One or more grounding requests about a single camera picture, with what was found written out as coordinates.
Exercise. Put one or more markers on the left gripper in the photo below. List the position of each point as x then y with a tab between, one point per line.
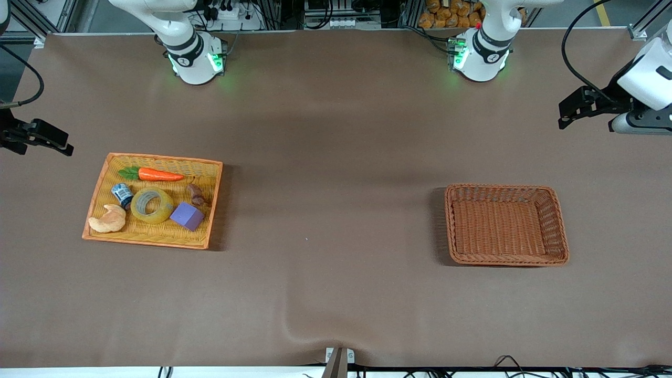
612	97

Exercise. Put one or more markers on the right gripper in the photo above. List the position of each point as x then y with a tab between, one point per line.
9	130

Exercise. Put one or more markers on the yellow tape roll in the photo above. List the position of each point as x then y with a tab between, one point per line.
167	211

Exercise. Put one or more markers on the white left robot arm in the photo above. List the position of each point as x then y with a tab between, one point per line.
480	55

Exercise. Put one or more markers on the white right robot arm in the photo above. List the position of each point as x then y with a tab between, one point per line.
191	52

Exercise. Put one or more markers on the small blue printed can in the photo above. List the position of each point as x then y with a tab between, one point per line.
122	195

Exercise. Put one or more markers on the toy croissant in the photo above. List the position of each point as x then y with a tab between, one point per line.
107	223

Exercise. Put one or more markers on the orange toy carrot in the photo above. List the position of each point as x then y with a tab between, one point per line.
157	174

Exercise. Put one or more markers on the brown wicker basket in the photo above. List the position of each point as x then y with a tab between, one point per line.
499	226

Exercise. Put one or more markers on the yellow wicker tray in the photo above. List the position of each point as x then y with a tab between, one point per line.
157	233

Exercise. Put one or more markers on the pile of orange bread toys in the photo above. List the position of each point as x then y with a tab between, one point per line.
446	16

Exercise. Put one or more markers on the purple cube block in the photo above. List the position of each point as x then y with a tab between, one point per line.
186	216

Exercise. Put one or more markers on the small brown toy piece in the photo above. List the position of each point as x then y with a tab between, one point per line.
197	195

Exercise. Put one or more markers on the white power strip with plugs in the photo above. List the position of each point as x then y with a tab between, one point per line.
231	17

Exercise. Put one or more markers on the white socket strip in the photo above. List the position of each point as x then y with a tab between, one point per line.
354	23

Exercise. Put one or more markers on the large table cover cloth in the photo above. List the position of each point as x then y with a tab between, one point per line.
336	157

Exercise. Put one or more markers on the aluminium frame post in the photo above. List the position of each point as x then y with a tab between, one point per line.
31	23
638	31

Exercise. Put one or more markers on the metal table edge bracket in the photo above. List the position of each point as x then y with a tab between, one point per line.
338	362

